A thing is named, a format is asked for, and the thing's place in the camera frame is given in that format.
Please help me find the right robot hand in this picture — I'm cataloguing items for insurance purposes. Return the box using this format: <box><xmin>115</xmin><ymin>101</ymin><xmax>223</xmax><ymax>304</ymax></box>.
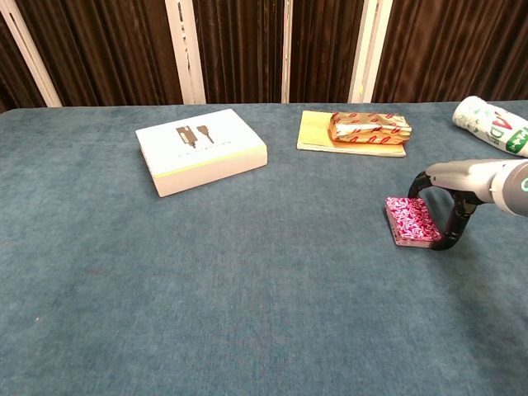
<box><xmin>407</xmin><ymin>159</ymin><xmax>497</xmax><ymax>252</ymax></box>

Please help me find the pink patterned card stack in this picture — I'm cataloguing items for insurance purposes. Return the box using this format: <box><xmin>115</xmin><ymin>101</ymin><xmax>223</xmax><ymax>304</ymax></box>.
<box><xmin>384</xmin><ymin>196</ymin><xmax>444</xmax><ymax>248</ymax></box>

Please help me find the gold red package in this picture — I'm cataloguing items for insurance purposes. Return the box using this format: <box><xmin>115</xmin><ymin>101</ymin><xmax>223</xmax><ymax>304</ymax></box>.
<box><xmin>328</xmin><ymin>111</ymin><xmax>413</xmax><ymax>145</ymax></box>

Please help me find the white green printed bottle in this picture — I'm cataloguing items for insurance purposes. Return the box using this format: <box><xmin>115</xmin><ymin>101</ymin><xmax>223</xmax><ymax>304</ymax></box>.
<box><xmin>451</xmin><ymin>96</ymin><xmax>528</xmax><ymax>158</ymax></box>

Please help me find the brown pleated curtain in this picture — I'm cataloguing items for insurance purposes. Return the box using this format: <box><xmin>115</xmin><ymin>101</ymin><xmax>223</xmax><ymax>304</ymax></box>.
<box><xmin>192</xmin><ymin>0</ymin><xmax>286</xmax><ymax>105</ymax></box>
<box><xmin>15</xmin><ymin>0</ymin><xmax>185</xmax><ymax>107</ymax></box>
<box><xmin>288</xmin><ymin>0</ymin><xmax>365</xmax><ymax>104</ymax></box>
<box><xmin>372</xmin><ymin>0</ymin><xmax>528</xmax><ymax>104</ymax></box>
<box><xmin>0</xmin><ymin>15</ymin><xmax>46</xmax><ymax>114</ymax></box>

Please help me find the yellow paper pad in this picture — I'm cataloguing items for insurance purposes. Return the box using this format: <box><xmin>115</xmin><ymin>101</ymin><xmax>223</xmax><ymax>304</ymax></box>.
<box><xmin>296</xmin><ymin>109</ymin><xmax>408</xmax><ymax>158</ymax></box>

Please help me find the white box with brown print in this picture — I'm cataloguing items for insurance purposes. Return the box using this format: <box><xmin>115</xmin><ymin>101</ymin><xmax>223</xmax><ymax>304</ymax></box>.
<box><xmin>134</xmin><ymin>108</ymin><xmax>269</xmax><ymax>198</ymax></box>

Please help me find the thin white frame post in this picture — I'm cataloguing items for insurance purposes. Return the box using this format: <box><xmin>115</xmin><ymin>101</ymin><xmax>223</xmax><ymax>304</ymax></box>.
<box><xmin>280</xmin><ymin>0</ymin><xmax>293</xmax><ymax>104</ymax></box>

